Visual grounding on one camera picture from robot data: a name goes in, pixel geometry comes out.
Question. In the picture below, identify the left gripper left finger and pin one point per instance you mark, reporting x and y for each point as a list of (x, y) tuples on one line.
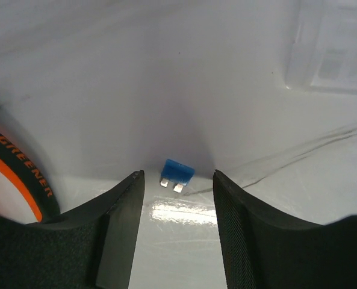
[(90, 246)]

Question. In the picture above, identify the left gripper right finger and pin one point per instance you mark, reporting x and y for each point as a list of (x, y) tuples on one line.
[(264, 247)]

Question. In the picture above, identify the blue fuse table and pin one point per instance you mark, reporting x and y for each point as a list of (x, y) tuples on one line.
[(176, 173)]

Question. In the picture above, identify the clear plastic fuse box cover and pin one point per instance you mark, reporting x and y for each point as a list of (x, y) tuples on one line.
[(324, 51)]

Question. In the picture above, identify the orange handled pliers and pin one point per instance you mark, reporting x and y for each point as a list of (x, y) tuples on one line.
[(25, 194)]

